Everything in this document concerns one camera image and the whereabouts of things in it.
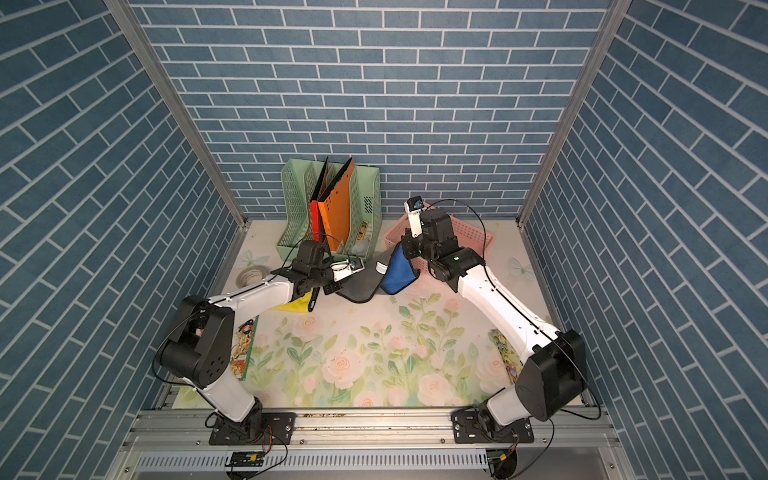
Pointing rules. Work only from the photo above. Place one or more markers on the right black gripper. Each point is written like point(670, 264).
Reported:
point(409, 245)

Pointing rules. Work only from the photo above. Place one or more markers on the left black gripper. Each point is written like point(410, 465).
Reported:
point(332, 288)

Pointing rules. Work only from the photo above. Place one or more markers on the yellow dishcloth black trim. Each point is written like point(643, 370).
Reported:
point(301, 305)

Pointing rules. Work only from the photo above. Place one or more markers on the blue grey dishcloth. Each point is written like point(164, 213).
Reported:
point(388, 273)

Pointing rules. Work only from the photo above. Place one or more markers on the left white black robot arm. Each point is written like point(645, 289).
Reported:
point(198, 348)

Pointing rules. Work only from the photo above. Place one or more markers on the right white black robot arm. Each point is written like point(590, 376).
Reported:
point(554, 362)

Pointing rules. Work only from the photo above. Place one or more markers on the pink plastic basket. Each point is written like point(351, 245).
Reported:
point(473, 243)

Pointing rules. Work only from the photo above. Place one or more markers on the clear tape roll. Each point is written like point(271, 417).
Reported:
point(251, 276)

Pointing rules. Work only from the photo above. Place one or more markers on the small items in organizer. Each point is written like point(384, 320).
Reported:
point(360, 246)

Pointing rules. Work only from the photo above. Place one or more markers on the red black folder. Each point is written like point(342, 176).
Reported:
point(316, 222)

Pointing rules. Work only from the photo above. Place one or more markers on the orange folder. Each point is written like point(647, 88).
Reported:
point(334, 207)

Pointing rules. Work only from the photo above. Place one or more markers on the left picture book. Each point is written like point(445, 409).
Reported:
point(242, 346)

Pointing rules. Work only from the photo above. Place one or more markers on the picture book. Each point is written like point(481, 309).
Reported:
point(242, 346)
point(510, 358)

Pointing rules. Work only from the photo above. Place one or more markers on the green plastic file organizer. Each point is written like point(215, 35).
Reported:
point(299, 177)

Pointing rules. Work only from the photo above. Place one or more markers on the right picture book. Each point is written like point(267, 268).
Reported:
point(510, 358)

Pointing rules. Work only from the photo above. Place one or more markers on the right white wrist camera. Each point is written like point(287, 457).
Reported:
point(414, 207)

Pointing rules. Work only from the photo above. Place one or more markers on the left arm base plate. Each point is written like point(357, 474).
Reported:
point(257, 428)

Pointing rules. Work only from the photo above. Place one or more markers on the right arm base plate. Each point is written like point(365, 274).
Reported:
point(470, 426)

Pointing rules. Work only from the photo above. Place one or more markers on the aluminium mounting rail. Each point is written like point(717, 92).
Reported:
point(352, 428)

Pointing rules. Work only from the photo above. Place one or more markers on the grey slotted cable duct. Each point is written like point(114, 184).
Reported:
point(306, 460)

